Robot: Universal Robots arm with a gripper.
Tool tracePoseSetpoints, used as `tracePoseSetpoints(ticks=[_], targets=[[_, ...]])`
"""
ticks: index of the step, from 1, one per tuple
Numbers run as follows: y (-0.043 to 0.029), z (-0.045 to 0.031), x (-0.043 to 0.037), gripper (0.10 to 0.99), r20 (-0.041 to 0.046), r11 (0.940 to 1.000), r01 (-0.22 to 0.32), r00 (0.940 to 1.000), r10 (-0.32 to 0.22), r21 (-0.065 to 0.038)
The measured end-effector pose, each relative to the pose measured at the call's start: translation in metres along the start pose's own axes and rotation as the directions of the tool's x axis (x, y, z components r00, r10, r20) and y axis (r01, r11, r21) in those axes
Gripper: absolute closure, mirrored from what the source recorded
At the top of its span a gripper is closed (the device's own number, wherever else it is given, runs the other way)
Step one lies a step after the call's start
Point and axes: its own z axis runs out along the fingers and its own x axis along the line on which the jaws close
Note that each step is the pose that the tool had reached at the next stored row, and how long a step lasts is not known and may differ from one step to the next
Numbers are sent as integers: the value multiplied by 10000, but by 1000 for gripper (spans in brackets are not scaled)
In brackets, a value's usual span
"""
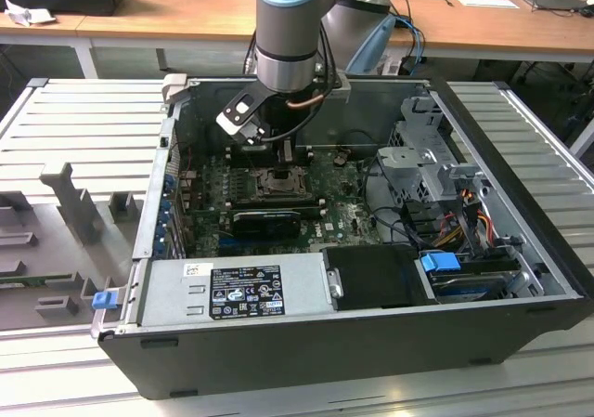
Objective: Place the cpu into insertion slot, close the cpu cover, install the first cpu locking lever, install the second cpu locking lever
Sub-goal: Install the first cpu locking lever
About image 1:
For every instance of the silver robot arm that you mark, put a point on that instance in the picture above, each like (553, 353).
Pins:
(287, 27)

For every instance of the black RAM slot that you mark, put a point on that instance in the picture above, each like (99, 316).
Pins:
(241, 160)
(241, 151)
(278, 208)
(278, 200)

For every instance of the CPU socket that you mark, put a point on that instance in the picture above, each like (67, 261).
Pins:
(301, 189)

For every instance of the black graphics card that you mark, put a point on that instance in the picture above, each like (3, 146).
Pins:
(264, 224)

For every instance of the green motherboard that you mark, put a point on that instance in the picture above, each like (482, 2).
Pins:
(334, 212)

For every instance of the pale blue teach pendant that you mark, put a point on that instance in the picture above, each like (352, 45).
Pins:
(373, 45)

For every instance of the silver metal drive cage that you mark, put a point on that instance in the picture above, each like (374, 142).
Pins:
(417, 166)

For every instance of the wooden desk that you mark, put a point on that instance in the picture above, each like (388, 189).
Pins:
(162, 13)

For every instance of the silver power supply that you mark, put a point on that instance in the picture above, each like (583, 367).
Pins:
(171, 291)

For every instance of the hard disk in blue carrier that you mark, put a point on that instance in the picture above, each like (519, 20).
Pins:
(438, 263)

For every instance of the grey parts rack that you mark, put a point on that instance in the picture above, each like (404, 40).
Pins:
(74, 231)

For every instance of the white paper sheet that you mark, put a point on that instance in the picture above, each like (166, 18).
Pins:
(487, 1)

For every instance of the black open PC case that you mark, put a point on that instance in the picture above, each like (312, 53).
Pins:
(325, 361)

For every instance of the blue plastic case latch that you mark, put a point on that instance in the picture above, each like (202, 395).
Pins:
(104, 300)

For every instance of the crumpled white paper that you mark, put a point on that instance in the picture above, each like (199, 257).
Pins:
(28, 15)

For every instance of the green RAM stick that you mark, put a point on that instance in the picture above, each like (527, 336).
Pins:
(32, 279)

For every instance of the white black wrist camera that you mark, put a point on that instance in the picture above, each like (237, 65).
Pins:
(241, 113)

